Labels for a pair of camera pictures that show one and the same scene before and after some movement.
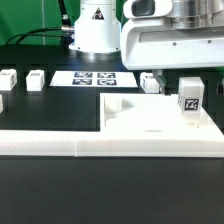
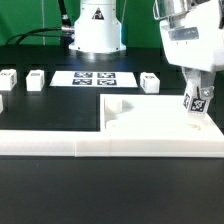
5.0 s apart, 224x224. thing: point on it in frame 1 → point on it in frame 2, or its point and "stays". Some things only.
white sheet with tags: (93, 78) stays
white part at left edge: (1, 104) stays
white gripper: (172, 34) → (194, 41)
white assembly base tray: (152, 125) stays
